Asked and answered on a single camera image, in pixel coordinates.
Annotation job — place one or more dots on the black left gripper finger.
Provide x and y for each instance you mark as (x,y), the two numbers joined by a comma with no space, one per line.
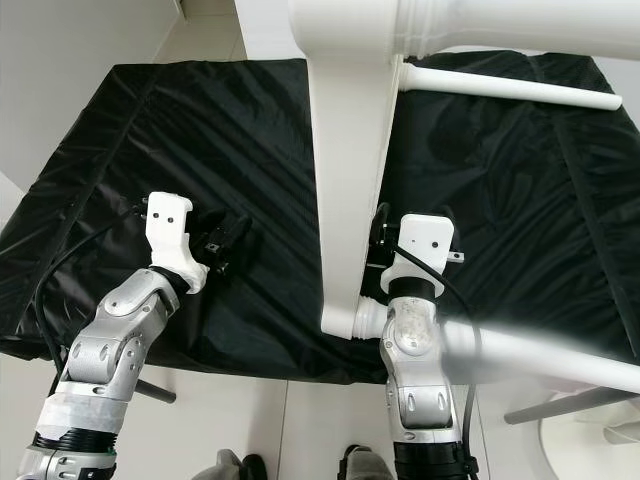
(240,235)

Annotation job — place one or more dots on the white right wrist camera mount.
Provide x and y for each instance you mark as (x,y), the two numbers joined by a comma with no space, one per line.
(425,240)

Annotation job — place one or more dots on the white plastic children table top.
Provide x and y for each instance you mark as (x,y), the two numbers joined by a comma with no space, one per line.
(345,200)

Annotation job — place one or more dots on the black robot right foot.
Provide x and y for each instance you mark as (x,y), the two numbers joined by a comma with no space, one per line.
(365,466)

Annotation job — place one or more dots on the white round plastic object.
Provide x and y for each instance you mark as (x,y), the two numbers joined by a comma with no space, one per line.
(590,450)

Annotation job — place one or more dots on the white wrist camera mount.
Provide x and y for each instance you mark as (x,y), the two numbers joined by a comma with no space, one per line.
(425,240)
(170,230)

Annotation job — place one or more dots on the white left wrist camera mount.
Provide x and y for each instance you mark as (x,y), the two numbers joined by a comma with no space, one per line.
(170,230)

